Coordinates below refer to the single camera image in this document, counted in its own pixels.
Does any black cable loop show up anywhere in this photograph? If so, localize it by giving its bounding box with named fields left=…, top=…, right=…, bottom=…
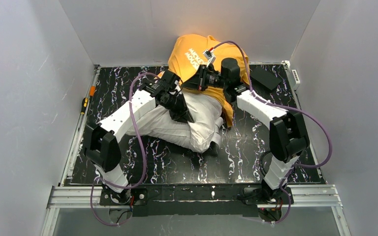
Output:
left=259, top=150, right=275, bottom=178

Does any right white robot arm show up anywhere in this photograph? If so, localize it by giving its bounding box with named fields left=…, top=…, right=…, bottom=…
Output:
left=183, top=58, right=310, bottom=191

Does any yellow handled screwdriver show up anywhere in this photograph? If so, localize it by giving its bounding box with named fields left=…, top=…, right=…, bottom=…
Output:
left=80, top=86, right=95, bottom=115

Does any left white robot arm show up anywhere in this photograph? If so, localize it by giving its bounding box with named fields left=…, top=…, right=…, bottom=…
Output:
left=82, top=71, right=194, bottom=193

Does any aluminium frame rail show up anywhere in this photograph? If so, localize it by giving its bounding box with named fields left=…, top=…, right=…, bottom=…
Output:
left=41, top=184, right=351, bottom=236

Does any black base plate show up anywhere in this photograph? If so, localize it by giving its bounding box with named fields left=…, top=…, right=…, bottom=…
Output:
left=99, top=184, right=294, bottom=220

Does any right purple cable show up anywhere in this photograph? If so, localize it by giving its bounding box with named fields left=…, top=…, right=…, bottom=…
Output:
left=210, top=40, right=333, bottom=225

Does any white pillow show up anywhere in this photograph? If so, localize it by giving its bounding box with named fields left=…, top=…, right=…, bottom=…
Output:
left=136, top=91, right=223, bottom=153

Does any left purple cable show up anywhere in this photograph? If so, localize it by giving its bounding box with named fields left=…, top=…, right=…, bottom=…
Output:
left=90, top=72, right=161, bottom=227

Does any purple cable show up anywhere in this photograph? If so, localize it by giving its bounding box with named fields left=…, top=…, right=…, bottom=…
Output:
left=210, top=40, right=333, bottom=225
left=90, top=72, right=161, bottom=227

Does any white power strip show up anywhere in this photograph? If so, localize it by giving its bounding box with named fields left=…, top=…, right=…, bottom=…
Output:
left=290, top=69, right=301, bottom=91

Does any black flat pad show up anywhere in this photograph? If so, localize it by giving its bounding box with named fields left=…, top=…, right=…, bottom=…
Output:
left=250, top=66, right=283, bottom=91

